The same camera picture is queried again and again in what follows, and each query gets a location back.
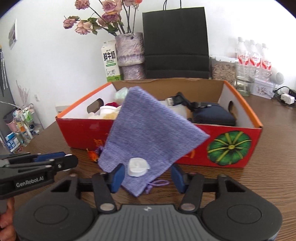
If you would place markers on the purple cloth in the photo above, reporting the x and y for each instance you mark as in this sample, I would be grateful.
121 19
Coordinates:
144 128

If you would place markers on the wire storage rack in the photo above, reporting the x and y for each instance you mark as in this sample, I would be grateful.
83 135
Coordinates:
24 124

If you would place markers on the water bottle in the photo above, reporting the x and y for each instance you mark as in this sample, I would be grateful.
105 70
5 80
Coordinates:
242 55
266 65
254 59

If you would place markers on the middle water bottle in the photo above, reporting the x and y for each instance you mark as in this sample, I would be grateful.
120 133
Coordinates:
254 59

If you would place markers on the purple ceramic vase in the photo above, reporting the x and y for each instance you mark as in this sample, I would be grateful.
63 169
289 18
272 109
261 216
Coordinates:
130 55

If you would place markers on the white round speaker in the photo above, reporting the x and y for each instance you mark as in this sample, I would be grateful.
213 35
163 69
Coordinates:
277 78

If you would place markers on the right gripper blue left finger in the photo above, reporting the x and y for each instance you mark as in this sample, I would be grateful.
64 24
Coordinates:
116 178

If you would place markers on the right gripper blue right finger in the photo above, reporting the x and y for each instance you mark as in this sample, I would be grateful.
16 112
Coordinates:
179 178

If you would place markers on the left water bottle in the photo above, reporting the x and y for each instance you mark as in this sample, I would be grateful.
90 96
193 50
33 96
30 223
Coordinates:
242 55

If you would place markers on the right water bottle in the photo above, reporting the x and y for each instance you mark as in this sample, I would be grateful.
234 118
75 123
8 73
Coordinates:
266 65

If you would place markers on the white bottle cap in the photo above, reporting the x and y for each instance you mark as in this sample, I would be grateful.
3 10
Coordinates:
137 167

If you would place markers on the white milk carton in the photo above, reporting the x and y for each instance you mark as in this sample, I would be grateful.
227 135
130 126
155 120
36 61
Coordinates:
110 61

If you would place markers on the navy zip case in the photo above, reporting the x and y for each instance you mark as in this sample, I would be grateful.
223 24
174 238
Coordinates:
212 114

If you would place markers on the clear jar of seeds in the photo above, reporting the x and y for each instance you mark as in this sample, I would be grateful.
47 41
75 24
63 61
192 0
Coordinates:
223 68

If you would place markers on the clear green pack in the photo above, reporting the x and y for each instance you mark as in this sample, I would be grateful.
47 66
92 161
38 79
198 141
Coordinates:
121 94

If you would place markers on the person's left hand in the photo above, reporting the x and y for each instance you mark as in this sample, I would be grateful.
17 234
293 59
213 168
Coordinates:
8 232

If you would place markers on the red fabric rose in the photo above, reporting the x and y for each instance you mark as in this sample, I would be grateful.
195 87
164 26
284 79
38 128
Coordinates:
114 104

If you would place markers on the yellow plush toy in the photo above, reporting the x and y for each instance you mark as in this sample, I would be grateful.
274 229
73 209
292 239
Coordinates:
110 116

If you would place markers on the white power adapter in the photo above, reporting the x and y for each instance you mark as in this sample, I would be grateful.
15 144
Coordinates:
287 98

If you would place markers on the empty glass cup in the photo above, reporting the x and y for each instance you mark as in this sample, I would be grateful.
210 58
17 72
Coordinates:
243 82

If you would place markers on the black paper bag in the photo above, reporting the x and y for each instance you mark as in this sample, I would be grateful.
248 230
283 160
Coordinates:
176 43

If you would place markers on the red cardboard box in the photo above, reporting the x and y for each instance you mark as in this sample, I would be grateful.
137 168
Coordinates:
227 146

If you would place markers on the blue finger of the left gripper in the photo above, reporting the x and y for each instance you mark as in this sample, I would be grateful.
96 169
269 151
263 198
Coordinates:
45 157
66 162

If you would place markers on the dried rose bouquet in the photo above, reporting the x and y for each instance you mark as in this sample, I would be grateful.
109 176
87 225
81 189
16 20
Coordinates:
118 17

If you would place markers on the translucent cotton swab box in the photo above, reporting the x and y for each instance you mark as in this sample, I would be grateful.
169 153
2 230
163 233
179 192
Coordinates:
178 109

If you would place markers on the white tin box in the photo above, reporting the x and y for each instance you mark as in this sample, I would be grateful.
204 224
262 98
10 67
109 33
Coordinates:
263 88

